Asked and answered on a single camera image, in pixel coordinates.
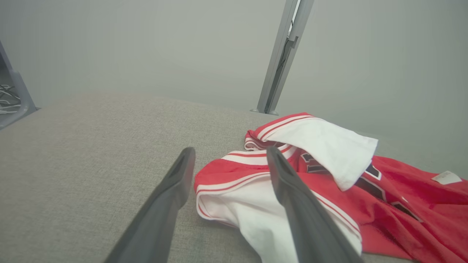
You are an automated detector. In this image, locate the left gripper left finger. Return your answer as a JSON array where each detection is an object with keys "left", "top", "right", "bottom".
[{"left": 104, "top": 147, "right": 196, "bottom": 263}]

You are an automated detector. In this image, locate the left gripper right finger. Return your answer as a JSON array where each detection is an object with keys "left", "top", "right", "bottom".
[{"left": 266, "top": 146, "right": 366, "bottom": 263}]

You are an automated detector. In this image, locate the red white basketball jersey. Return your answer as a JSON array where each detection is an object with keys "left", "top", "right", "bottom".
[{"left": 194, "top": 113, "right": 468, "bottom": 263}]

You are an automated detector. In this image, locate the grey metal partition post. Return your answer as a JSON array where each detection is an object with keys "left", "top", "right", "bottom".
[{"left": 256, "top": 0, "right": 315, "bottom": 115}]

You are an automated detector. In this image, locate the grey metal rack frame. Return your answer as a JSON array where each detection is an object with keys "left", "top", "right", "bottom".
[{"left": 0, "top": 40, "right": 38, "bottom": 130}]

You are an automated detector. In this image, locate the white cable bundle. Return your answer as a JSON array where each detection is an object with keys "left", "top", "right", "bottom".
[{"left": 0, "top": 84, "right": 21, "bottom": 115}]

